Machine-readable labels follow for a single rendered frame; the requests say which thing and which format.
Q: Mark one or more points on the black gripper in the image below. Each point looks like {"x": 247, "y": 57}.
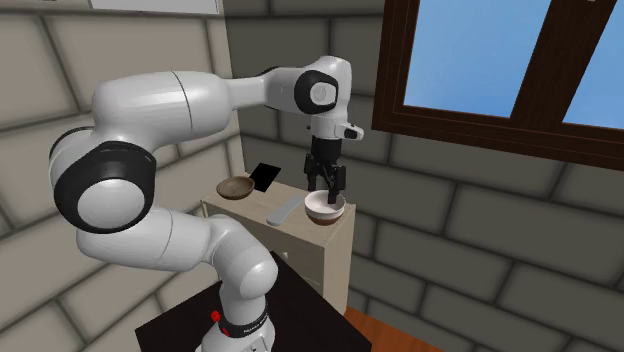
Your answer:
{"x": 325, "y": 151}

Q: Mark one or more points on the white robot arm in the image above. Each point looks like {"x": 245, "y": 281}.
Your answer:
{"x": 146, "y": 107}

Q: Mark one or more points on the white and brown bowl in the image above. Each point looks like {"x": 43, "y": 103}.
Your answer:
{"x": 323, "y": 212}

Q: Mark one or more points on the grey remote control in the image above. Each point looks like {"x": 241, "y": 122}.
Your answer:
{"x": 284, "y": 210}

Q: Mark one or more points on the black tablet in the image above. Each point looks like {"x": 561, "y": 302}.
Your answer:
{"x": 264, "y": 176}

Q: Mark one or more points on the beige chest of drawers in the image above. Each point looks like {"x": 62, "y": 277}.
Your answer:
{"x": 312, "y": 244}

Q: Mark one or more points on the brown wooden bowl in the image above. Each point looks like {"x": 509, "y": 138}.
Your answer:
{"x": 235, "y": 188}

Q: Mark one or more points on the black robot stand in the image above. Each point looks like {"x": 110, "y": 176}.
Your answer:
{"x": 302, "y": 322}

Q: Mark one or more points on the brown framed window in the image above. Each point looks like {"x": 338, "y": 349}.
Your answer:
{"x": 531, "y": 131}

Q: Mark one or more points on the white wall picture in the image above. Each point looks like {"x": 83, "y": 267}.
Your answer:
{"x": 156, "y": 5}

